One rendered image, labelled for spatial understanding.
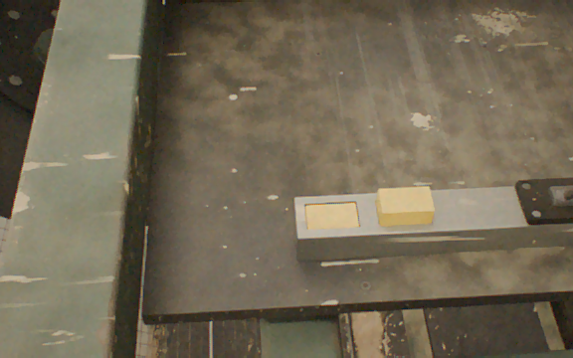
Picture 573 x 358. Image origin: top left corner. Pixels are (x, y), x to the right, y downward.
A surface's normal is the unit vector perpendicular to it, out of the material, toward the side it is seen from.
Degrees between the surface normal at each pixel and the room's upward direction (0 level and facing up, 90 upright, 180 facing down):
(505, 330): 0
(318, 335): 58
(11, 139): 90
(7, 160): 90
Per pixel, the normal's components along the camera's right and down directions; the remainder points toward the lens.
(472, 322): -0.85, -0.30
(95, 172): 0.00, -0.64
